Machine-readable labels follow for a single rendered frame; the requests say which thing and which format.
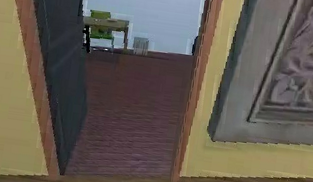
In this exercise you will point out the grey ribbed bin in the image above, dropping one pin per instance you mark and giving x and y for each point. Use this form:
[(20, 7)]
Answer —
[(140, 45)]

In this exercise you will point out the green chair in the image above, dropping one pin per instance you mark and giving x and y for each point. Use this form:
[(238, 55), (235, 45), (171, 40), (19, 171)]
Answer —
[(99, 31)]

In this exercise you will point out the olive wooden table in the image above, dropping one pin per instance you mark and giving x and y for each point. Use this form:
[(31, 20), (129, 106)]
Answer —
[(106, 23)]

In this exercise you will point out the dark grey room door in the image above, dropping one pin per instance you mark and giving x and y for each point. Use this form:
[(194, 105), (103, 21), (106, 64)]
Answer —
[(56, 49)]

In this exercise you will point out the grey framed wall picture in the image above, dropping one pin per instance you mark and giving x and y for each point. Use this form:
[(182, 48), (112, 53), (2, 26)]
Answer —
[(288, 72)]

